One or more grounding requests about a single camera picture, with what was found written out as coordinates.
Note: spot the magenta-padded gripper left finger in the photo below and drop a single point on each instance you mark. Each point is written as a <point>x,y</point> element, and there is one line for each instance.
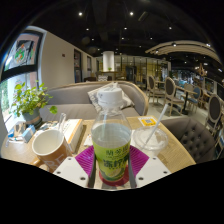
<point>71,170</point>

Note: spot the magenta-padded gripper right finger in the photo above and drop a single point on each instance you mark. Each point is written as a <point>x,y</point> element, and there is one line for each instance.
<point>151,170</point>

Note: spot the clear green-labelled drink bottle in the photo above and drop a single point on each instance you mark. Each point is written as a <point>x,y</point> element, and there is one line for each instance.
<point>111,146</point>

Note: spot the clear plastic cup with straw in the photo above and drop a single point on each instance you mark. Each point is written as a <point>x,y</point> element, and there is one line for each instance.
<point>150,143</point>

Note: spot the brown mug with white inside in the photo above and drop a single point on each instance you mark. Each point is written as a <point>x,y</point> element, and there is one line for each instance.
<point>50,148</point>

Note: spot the thick printed menu board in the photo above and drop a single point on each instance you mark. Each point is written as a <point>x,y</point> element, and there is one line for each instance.
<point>73,131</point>

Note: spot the yellow square card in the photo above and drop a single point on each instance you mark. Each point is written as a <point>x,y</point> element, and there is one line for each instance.
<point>147,121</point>

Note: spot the dark grey tufted armchair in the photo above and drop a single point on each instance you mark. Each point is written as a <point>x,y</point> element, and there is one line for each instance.
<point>191,136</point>

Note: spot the small light blue box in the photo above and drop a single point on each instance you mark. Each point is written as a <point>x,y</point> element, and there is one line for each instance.
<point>28,134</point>

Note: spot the grey curved sofa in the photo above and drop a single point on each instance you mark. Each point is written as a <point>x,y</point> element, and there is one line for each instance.
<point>70,100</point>

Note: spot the grey zigzag pillow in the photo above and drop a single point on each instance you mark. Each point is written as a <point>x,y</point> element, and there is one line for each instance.
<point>94,96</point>

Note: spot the group of dining chairs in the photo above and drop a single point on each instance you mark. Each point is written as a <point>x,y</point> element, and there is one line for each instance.
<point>170,91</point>

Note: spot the green potted plant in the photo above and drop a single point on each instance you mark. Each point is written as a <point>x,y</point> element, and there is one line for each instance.
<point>30,100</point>

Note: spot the white round pillar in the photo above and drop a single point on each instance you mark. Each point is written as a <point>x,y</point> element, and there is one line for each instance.
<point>108,61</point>

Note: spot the black-framed food poster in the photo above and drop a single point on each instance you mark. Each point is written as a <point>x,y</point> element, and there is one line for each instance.
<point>20,53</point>

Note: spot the group of ceiling lights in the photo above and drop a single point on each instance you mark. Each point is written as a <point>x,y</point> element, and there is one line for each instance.
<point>131,14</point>

